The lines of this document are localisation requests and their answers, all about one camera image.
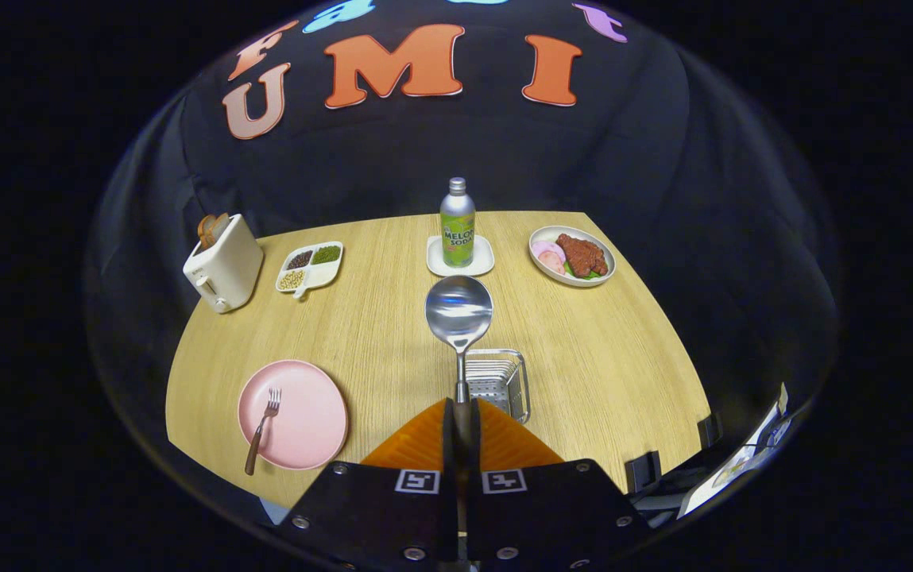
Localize white divided dish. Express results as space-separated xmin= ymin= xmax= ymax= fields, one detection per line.
xmin=276 ymin=241 xmax=344 ymax=300

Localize red meat piece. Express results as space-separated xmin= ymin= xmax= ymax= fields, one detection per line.
xmin=555 ymin=233 xmax=609 ymax=277

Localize white square coaster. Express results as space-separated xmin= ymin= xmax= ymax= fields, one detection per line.
xmin=426 ymin=234 xmax=496 ymax=277

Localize green soda bottle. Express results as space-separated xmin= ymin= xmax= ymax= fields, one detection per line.
xmin=439 ymin=177 xmax=477 ymax=268

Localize metal spoon with wooden handle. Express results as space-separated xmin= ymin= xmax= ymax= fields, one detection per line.
xmin=424 ymin=275 xmax=495 ymax=466

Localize white plate of food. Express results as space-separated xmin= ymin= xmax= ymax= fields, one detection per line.
xmin=528 ymin=226 xmax=617 ymax=288

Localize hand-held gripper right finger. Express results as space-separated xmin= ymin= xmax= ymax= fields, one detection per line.
xmin=468 ymin=397 xmax=652 ymax=572

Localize pink ham slices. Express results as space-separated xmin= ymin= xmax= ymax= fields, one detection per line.
xmin=532 ymin=241 xmax=567 ymax=275

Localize cream toaster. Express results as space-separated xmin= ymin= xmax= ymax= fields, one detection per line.
xmin=183 ymin=213 xmax=265 ymax=314

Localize metal fork with wooden handle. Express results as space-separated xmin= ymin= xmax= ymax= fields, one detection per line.
xmin=245 ymin=388 xmax=282 ymax=476

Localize white printed sheet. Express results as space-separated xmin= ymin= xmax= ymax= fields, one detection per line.
xmin=679 ymin=384 xmax=792 ymax=519

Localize metal wire basket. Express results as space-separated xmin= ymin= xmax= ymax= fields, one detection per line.
xmin=464 ymin=348 xmax=531 ymax=424

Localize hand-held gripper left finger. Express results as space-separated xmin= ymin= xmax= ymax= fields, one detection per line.
xmin=277 ymin=397 xmax=458 ymax=572

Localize pink plate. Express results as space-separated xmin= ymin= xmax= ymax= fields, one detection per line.
xmin=238 ymin=360 xmax=349 ymax=471

